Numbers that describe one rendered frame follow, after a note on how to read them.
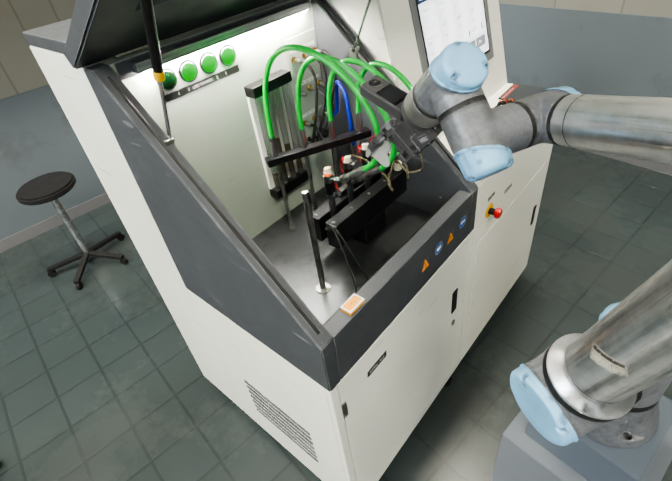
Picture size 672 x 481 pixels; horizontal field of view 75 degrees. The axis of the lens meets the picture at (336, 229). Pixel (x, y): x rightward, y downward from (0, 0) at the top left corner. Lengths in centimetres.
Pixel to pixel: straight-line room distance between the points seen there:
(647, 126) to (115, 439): 207
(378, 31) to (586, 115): 78
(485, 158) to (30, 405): 229
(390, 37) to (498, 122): 71
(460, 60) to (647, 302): 38
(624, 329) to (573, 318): 177
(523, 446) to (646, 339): 52
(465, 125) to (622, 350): 34
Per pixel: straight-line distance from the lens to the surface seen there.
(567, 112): 70
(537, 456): 101
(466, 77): 66
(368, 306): 101
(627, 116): 65
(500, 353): 212
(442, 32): 156
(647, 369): 58
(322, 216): 120
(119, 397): 232
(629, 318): 55
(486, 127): 67
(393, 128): 84
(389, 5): 135
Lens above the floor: 169
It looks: 38 degrees down
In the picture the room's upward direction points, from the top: 8 degrees counter-clockwise
